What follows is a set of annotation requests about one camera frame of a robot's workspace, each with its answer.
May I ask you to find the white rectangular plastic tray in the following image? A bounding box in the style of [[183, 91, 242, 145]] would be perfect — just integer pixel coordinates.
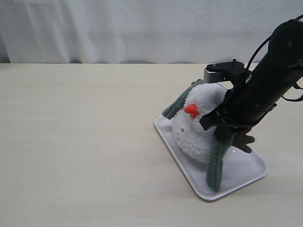
[[154, 115, 268, 202]]

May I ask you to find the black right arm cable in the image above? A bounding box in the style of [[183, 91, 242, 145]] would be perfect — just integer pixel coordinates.
[[245, 14, 303, 103]]

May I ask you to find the white backdrop curtain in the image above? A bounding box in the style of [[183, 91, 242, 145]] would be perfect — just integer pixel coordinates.
[[0, 0, 303, 63]]

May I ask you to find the green fuzzy scarf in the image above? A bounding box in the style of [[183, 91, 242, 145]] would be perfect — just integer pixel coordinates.
[[162, 79, 233, 192]]

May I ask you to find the white plush snowman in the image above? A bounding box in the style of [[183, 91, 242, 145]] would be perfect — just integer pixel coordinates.
[[171, 83, 227, 164]]

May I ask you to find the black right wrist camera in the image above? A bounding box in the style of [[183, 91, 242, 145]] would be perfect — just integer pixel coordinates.
[[204, 59, 251, 88]]

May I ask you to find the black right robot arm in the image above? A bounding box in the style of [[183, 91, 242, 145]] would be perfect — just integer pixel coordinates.
[[199, 19, 303, 141]]

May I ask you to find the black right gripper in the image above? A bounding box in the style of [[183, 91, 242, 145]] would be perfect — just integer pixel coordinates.
[[199, 68, 282, 142]]

